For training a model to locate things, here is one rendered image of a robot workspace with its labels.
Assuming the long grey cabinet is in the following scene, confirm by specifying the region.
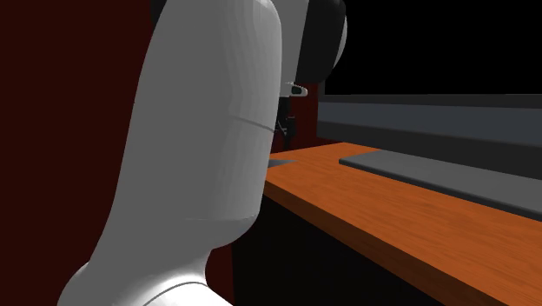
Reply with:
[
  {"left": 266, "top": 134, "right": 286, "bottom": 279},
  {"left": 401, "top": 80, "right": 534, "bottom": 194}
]
[{"left": 316, "top": 94, "right": 542, "bottom": 181}]

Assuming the brown wooden table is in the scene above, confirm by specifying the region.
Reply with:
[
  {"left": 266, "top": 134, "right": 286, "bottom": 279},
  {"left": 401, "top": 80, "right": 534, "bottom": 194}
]
[{"left": 231, "top": 142, "right": 542, "bottom": 306}]

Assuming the flat grey slab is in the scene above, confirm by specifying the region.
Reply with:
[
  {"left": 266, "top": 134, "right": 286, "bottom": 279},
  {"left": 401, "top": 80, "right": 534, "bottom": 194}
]
[{"left": 338, "top": 150, "right": 542, "bottom": 223}]

